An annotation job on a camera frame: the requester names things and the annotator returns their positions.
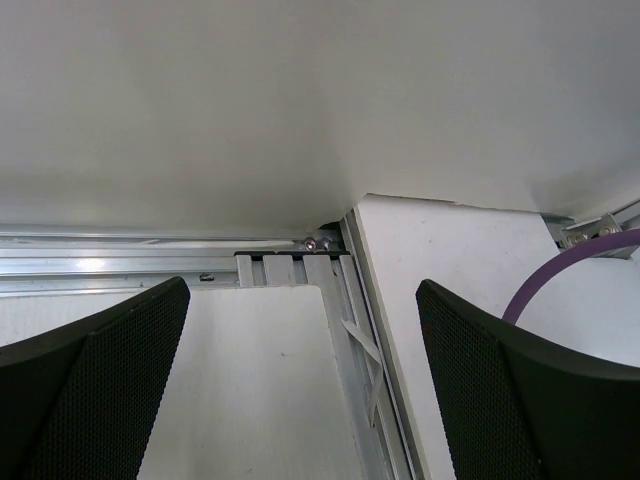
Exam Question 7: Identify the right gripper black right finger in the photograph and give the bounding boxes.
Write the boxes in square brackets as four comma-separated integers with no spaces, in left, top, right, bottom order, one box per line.
[416,280,639,479]

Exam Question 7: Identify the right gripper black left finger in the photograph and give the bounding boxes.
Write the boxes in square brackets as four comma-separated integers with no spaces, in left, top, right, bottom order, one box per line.
[1,277,190,479]

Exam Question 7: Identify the aluminium frame rail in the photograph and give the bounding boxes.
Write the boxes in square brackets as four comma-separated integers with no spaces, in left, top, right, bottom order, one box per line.
[1,211,429,479]

